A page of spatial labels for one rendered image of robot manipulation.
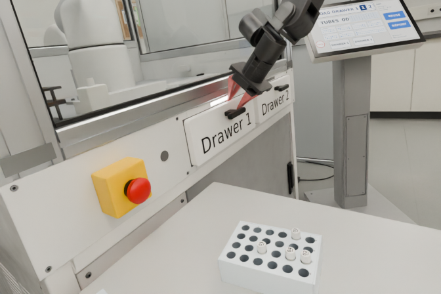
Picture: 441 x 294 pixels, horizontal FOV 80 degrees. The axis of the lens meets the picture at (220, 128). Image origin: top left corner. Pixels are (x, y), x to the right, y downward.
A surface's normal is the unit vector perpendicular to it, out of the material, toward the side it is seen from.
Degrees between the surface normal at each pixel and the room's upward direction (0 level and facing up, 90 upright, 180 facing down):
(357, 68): 90
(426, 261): 0
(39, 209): 90
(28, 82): 90
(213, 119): 90
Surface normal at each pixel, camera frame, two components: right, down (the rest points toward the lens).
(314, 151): -0.51, 0.32
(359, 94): 0.04, 0.29
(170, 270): -0.14, -0.95
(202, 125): 0.82, 0.06
